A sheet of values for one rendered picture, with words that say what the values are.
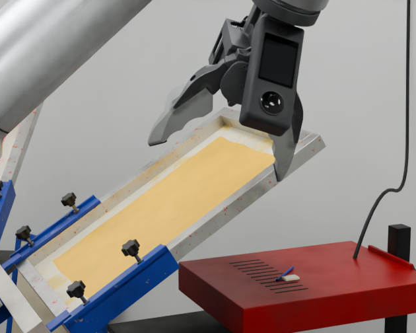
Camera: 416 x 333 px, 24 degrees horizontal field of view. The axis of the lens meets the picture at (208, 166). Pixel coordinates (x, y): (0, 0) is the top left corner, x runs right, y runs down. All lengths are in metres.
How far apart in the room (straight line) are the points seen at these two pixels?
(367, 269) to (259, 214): 1.04
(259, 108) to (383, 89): 2.60
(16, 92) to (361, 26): 2.82
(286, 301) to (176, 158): 0.58
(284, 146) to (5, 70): 0.37
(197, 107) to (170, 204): 1.66
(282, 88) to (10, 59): 0.29
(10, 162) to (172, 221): 0.83
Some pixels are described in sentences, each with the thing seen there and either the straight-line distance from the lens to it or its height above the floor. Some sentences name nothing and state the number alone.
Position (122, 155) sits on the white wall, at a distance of 4.24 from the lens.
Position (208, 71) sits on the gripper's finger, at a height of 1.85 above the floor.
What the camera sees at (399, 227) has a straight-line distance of 2.97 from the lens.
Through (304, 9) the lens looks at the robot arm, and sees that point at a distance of 0.93.
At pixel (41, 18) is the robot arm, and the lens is 0.75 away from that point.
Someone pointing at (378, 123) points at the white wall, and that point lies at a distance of 3.51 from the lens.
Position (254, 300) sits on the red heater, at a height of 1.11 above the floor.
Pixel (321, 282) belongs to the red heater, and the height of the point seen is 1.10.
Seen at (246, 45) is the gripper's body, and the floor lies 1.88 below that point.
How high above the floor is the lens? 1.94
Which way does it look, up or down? 11 degrees down
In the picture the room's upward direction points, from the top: straight up
